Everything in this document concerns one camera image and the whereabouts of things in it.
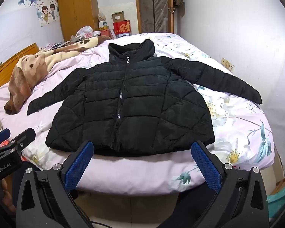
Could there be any wall socket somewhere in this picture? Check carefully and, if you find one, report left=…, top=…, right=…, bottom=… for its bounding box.
left=221, top=57, right=235, bottom=73

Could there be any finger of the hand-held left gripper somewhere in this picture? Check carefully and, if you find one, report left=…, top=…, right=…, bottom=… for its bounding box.
left=0, top=128, right=10, bottom=146
left=0, top=128, right=36, bottom=157

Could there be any black puffer jacket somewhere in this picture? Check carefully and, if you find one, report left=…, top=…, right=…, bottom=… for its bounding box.
left=27, top=39, right=263, bottom=158

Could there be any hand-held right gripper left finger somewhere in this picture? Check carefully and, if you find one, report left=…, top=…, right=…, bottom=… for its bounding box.
left=15, top=141, right=95, bottom=228

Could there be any teal box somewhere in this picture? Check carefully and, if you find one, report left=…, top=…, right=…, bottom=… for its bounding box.
left=267, top=183, right=285, bottom=211

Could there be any blue flower wall sticker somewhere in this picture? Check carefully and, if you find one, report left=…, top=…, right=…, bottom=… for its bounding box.
left=17, top=0, right=42, bottom=7

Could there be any wooden framed door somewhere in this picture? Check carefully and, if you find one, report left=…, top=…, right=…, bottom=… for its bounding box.
left=134, top=0, right=176, bottom=34

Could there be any wooden headboard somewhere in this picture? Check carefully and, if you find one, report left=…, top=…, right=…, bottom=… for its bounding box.
left=0, top=42, right=40, bottom=89

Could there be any cartoon couple wall poster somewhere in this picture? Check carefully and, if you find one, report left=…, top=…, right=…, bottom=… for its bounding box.
left=36, top=0, right=60, bottom=27

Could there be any brown dog print blanket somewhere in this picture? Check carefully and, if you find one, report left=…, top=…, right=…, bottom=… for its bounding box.
left=3, top=35, right=112, bottom=115

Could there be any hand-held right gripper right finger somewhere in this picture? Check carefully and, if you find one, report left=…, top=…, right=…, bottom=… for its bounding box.
left=161, top=140, right=269, bottom=228

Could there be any wooden wardrobe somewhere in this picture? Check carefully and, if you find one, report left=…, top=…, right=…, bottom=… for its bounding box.
left=56, top=0, right=100, bottom=42

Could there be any red gift box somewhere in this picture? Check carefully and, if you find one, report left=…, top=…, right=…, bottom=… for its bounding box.
left=113, top=20, right=131, bottom=38

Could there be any white plastic bag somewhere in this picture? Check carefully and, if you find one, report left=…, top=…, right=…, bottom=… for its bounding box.
left=70, top=25, right=94, bottom=42

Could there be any pink floral bed cover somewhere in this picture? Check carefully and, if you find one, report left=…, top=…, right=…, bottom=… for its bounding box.
left=0, top=32, right=275, bottom=196

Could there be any open cardboard box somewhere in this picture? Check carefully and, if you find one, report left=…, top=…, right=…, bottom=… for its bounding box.
left=111, top=12, right=125, bottom=24

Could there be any person's left hand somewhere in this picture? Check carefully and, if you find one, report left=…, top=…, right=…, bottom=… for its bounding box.
left=0, top=178, right=16, bottom=215

